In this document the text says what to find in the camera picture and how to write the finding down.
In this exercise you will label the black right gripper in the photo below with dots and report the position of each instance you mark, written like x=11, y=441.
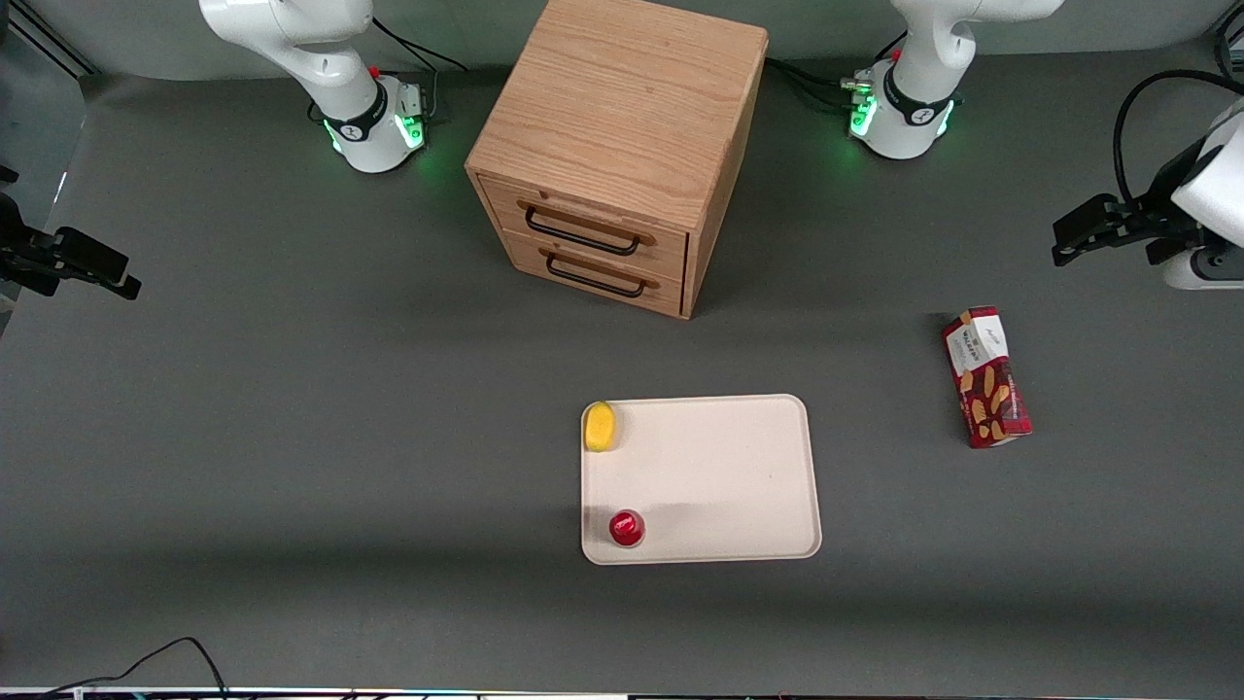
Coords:
x=21, y=255

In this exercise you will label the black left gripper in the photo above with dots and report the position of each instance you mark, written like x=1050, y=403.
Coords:
x=1153, y=216

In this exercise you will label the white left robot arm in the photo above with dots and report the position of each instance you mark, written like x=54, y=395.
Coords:
x=914, y=97

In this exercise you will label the red cookie box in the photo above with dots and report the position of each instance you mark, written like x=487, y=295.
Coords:
x=986, y=379

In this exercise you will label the cream rectangular tray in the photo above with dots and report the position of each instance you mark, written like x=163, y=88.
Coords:
x=719, y=476

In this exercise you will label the wooden drawer cabinet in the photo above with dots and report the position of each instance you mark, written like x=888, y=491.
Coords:
x=622, y=97

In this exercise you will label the yellow lemon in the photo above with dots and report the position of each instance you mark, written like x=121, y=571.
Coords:
x=601, y=426

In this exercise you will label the small red cup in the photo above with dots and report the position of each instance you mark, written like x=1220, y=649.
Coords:
x=627, y=528

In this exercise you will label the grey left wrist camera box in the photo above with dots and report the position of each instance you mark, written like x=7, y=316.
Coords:
x=1205, y=270

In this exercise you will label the black metal frame rail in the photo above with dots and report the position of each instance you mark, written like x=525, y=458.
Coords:
x=58, y=47

